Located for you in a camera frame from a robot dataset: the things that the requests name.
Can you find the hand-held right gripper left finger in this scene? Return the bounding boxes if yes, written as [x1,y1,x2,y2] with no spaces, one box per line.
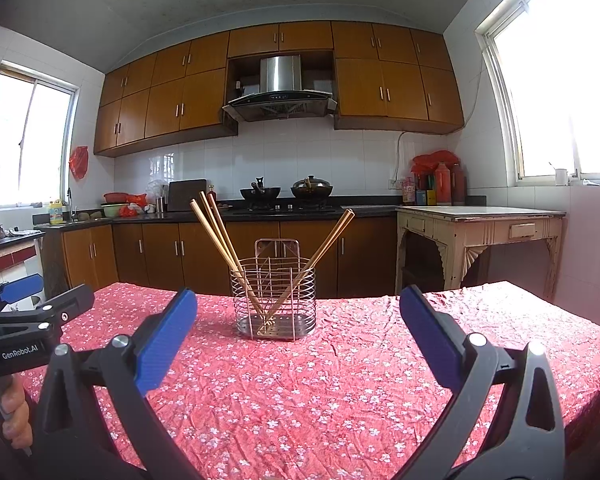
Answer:
[32,287,203,480]

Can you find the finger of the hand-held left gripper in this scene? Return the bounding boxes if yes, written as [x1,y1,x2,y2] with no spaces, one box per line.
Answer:
[0,274,45,317]
[27,284,96,333]

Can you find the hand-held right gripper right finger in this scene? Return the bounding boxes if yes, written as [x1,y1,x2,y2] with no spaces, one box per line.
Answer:
[395,285,567,480]

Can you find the metal wire utensil holder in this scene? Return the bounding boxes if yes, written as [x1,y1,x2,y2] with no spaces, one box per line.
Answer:
[229,238,317,342]

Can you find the person's left hand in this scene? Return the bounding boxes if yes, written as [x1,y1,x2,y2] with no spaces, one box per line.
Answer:
[0,375,33,448]

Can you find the brown base cabinets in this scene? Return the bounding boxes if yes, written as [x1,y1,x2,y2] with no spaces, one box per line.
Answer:
[42,215,398,298]

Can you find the old cream wooden table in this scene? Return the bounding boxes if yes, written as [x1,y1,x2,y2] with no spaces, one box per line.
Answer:
[396,205,567,301]

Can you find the small red plastic bag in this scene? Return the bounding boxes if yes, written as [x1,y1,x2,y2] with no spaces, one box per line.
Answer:
[119,195,147,218]

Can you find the black kitchen countertop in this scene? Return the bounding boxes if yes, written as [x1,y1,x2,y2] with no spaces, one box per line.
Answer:
[32,199,486,233]

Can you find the red hanging plastic bag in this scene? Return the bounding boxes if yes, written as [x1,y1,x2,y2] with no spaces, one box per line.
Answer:
[69,146,89,180]

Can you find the red floral tablecloth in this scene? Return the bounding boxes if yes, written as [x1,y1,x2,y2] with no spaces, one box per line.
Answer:
[22,280,600,480]

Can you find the white plastic bag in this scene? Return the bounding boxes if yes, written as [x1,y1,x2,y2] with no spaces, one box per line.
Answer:
[147,179,170,206]

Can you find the black countertop box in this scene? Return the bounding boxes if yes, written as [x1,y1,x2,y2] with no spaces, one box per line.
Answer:
[166,179,208,212]

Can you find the orange oil bottle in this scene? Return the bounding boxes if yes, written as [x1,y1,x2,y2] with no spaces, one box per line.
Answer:
[434,162,453,206]

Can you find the dark brown bottle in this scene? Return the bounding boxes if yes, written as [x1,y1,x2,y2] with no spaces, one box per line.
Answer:
[451,164,467,206]

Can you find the large red plastic bag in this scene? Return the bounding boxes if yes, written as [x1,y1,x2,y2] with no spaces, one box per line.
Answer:
[411,150,460,176]

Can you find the black gas stove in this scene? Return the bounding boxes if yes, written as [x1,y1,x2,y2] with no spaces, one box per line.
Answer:
[232,201,342,213]

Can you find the black lidded wok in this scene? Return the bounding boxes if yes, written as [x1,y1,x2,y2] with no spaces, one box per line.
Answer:
[291,175,334,199]

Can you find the large bright window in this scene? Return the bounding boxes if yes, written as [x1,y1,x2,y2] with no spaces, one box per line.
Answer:
[475,0,600,188]

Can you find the steel range hood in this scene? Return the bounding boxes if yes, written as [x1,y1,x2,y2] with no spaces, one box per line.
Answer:
[222,54,338,123]

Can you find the white wall cable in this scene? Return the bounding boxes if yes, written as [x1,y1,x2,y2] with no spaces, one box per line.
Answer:
[396,131,411,181]

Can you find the brown wall cabinets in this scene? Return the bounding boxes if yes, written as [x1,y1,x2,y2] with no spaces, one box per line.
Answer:
[94,21,465,158]

